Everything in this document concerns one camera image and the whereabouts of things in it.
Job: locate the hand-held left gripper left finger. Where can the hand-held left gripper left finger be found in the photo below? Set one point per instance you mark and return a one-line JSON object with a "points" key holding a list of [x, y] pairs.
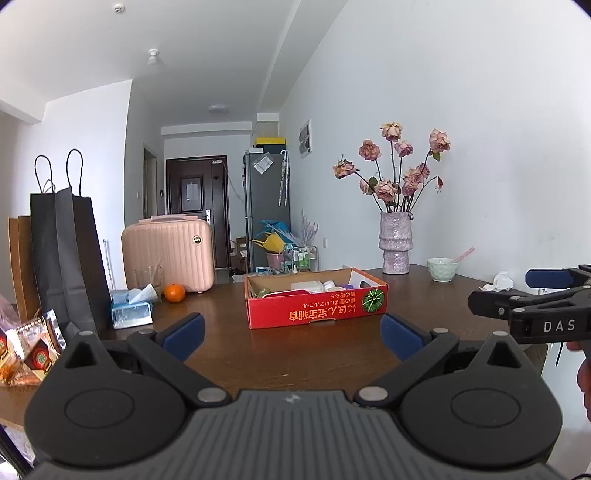
{"points": [[184, 333]]}

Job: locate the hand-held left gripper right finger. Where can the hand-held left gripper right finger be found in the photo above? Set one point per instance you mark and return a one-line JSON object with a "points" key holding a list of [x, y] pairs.
{"points": [[401, 334]]}

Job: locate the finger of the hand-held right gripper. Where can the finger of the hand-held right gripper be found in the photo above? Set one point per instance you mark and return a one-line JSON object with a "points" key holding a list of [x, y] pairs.
{"points": [[549, 278], [489, 302]]}

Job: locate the green plastic bottle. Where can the green plastic bottle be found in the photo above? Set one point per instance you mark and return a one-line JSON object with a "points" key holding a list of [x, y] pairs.
{"points": [[263, 292]]}

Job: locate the red cardboard box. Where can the red cardboard box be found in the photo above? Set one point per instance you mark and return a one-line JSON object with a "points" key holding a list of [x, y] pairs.
{"points": [[314, 311]]}

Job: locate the white plastic container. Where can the white plastic container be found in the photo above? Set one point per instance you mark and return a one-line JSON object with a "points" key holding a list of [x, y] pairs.
{"points": [[307, 287]]}

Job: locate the person's right hand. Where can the person's right hand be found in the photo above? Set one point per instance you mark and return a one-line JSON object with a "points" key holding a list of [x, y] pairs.
{"points": [[585, 387]]}

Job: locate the crumpled white tissue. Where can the crumpled white tissue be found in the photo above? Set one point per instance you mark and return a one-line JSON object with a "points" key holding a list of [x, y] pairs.
{"points": [[501, 281]]}

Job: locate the orange fruit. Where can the orange fruit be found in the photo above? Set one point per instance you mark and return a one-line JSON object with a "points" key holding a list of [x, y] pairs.
{"points": [[175, 293]]}

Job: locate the pink spoon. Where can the pink spoon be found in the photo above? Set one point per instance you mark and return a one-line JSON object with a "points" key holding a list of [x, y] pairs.
{"points": [[463, 254]]}

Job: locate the pale green bowl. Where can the pale green bowl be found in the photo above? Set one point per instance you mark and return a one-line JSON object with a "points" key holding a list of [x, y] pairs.
{"points": [[442, 271]]}

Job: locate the blue tissue pack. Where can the blue tissue pack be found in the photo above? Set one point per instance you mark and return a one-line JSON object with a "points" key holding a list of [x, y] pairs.
{"points": [[131, 311]]}

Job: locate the clear drinking glass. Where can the clear drinking glass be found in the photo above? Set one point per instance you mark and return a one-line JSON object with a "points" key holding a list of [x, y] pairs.
{"points": [[147, 279]]}

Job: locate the pink suitcase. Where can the pink suitcase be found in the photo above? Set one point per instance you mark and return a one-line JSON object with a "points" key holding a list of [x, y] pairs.
{"points": [[168, 251]]}

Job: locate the speckled pink vase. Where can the speckled pink vase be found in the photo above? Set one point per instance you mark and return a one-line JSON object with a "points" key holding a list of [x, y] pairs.
{"points": [[395, 242]]}

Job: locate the black paper bag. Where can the black paper bag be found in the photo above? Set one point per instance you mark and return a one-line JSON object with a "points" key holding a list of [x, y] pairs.
{"points": [[48, 258], [85, 258]]}

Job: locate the metal storage cart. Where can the metal storage cart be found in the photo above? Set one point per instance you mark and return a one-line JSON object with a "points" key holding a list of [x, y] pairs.
{"points": [[302, 259]]}

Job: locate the dark brown door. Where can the dark brown door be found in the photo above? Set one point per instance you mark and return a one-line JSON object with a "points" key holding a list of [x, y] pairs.
{"points": [[194, 207]]}

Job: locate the yellow bag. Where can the yellow bag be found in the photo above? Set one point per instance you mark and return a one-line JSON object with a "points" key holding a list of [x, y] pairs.
{"points": [[274, 242]]}

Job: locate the lilac dried bouquet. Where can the lilac dried bouquet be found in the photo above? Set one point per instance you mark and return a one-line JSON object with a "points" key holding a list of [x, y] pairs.
{"points": [[308, 228]]}

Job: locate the red label snack packet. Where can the red label snack packet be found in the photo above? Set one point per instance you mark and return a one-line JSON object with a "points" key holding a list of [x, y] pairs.
{"points": [[40, 357]]}

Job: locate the dried pink roses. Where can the dried pink roses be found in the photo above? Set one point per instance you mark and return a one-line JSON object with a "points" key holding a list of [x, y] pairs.
{"points": [[385, 189]]}

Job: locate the grey refrigerator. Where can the grey refrigerator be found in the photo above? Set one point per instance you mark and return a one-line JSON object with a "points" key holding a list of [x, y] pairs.
{"points": [[263, 198]]}

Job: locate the brown paper bag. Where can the brown paper bag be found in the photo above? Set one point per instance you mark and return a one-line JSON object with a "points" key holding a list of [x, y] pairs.
{"points": [[21, 267]]}

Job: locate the orange snack packet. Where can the orange snack packet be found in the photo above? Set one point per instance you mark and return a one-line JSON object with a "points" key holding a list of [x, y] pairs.
{"points": [[9, 353]]}

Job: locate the folded umbrella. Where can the folded umbrella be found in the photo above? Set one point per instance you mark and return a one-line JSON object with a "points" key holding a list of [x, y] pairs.
{"points": [[284, 177]]}

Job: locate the yellow box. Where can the yellow box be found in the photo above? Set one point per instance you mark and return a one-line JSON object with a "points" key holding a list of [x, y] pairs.
{"points": [[270, 142]]}

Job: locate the round ceiling light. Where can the round ceiling light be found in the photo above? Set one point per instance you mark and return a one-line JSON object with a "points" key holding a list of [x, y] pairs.
{"points": [[218, 109]]}

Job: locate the ceiling lamp socket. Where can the ceiling lamp socket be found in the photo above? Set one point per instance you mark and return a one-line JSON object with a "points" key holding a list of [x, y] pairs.
{"points": [[153, 56]]}

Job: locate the smoke detector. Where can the smoke detector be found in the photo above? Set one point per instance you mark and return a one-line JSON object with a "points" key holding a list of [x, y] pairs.
{"points": [[118, 8]]}

